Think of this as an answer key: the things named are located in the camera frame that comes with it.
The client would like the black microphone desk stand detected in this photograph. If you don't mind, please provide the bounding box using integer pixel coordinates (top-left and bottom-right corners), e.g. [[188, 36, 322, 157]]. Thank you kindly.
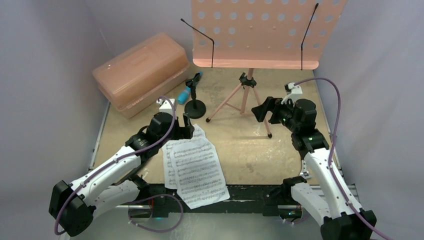
[[184, 71, 206, 119]]

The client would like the sheet music page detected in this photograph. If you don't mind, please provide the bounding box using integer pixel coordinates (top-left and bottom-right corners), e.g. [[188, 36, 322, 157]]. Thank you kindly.
[[169, 137, 230, 210], [161, 124, 206, 190]]

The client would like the pink music stand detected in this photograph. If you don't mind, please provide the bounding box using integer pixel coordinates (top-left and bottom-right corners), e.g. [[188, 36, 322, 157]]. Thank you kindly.
[[180, 0, 348, 139]]

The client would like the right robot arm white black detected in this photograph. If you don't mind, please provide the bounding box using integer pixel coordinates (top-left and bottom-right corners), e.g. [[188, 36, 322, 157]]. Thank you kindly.
[[251, 96, 377, 240]]

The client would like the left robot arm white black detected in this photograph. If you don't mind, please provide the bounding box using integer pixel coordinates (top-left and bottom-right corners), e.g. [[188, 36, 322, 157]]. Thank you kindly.
[[48, 112, 195, 237]]

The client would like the blue toy microphone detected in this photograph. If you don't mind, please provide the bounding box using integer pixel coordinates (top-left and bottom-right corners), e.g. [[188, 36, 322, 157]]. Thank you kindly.
[[177, 71, 203, 105]]

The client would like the translucent orange plastic box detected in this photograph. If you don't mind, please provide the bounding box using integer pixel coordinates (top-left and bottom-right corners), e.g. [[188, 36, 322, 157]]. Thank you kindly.
[[92, 32, 191, 119]]

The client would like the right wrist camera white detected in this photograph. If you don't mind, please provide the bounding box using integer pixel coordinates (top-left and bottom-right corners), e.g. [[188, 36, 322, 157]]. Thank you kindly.
[[282, 82, 303, 104]]

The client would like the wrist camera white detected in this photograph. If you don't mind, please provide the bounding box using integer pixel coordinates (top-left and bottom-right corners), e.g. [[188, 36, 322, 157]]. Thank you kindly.
[[156, 98, 173, 115], [282, 82, 303, 104]]

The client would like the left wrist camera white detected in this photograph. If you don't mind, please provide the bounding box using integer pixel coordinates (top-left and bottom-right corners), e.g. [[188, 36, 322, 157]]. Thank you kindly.
[[156, 98, 173, 115]]

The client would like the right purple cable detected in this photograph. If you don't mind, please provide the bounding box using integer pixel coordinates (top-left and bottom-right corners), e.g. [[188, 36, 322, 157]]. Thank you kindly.
[[281, 77, 393, 240]]

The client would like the purple cable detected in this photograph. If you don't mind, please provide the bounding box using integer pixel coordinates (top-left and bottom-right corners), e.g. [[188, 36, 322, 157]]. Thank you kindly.
[[53, 96, 185, 237], [281, 77, 393, 240]]

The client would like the red handled tool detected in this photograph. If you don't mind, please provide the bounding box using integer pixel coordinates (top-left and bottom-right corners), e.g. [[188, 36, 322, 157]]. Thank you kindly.
[[299, 159, 312, 180]]

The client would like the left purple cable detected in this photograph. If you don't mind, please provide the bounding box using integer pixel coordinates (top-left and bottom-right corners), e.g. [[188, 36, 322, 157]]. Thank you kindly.
[[53, 96, 185, 237]]

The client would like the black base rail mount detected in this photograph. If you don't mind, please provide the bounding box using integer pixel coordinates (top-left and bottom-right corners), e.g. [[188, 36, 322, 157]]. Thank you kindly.
[[122, 184, 305, 220]]

